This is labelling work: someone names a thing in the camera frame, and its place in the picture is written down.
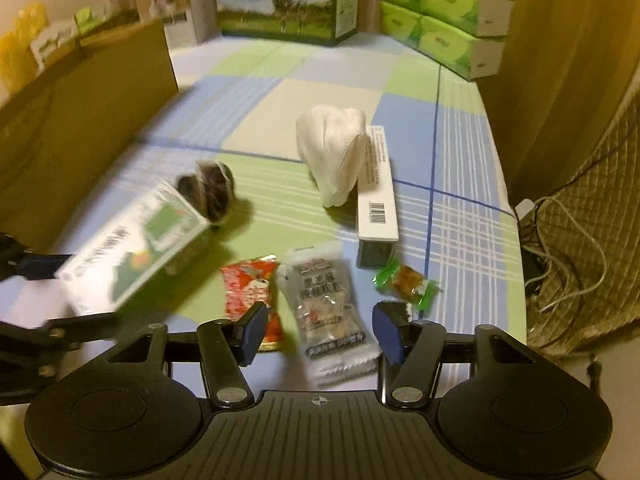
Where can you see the green pastry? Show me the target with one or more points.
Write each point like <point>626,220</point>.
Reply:
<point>407,282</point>

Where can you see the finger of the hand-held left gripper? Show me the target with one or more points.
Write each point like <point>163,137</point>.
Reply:
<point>42,265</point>
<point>60,332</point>

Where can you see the white and green carton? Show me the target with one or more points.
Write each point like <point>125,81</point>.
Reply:
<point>135,250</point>

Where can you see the brown cardboard box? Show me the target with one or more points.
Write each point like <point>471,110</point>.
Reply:
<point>75,125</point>

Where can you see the yellow plastic bag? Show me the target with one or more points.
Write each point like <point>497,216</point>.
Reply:
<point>20,45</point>

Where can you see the green tissue pack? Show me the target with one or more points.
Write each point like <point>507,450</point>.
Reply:
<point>90,20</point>

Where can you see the checkered bed sheet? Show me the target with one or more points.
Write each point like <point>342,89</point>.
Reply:
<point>280,100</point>

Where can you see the quilted beige cloth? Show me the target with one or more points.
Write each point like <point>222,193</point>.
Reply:
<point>610,170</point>

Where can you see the stack of green tissue packs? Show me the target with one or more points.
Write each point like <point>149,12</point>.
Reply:
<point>440,15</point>

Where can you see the clear grey snack packet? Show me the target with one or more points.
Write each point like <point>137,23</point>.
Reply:
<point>325,300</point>

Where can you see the small white product box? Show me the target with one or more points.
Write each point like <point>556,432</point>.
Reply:
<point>175,5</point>

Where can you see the white cloth bundle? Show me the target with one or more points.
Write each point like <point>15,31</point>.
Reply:
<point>330,150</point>

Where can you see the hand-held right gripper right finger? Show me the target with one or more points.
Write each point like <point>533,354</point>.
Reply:
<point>387,330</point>

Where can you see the long white box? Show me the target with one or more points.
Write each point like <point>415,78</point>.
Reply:
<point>377,185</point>

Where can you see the dark velvet scrunchie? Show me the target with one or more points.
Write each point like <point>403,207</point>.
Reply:
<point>210,192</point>

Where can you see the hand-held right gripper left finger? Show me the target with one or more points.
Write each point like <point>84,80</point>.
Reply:
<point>252,332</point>

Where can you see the white cardboard carrier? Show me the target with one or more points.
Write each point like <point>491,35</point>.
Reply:
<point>55,45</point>

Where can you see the blue and green milk carton case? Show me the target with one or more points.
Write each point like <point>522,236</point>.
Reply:
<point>275,5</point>

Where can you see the red snack packet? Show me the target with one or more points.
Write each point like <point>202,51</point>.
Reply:
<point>250,290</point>

